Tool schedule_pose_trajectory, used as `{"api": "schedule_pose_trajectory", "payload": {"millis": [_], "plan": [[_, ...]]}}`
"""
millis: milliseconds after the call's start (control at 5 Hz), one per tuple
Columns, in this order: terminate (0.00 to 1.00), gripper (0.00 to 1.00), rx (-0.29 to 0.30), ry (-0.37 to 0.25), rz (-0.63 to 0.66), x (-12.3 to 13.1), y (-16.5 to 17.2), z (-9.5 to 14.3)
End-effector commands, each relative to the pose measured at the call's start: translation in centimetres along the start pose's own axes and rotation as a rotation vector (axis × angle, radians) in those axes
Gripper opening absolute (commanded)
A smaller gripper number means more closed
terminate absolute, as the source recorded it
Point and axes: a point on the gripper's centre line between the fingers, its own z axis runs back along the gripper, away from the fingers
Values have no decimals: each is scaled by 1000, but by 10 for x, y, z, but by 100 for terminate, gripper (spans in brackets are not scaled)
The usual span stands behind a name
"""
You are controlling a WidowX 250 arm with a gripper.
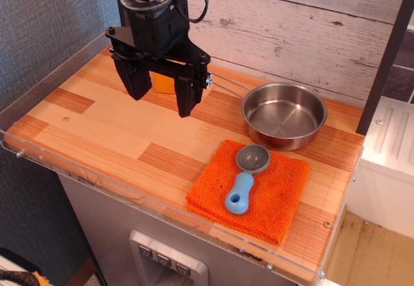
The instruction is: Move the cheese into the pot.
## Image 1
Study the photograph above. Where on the yellow cheese block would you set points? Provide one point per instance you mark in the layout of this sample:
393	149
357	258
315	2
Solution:
163	81

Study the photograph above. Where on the clear acrylic table guard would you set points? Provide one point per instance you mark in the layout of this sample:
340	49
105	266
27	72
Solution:
81	123

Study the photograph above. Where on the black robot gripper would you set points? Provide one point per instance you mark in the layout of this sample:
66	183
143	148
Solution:
161	36

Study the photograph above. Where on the black orange object bottom left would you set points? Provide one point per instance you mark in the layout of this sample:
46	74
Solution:
16	270

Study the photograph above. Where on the white toy appliance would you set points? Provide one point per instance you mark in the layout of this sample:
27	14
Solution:
381	189

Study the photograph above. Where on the stainless steel pot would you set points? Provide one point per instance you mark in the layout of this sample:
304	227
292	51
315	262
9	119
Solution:
279	116

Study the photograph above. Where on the orange folded cloth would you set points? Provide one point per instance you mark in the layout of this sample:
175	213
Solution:
273	195

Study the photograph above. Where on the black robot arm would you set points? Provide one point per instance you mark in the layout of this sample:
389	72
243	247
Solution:
153	5

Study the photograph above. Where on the dark right frame post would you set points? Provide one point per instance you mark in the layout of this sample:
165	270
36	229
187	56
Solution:
390	53

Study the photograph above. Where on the silver cabinet with dispenser panel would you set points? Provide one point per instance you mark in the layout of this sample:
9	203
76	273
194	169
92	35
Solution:
133	248

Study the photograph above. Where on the blue grey ice cream scoop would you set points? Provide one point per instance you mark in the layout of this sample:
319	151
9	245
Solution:
251	160

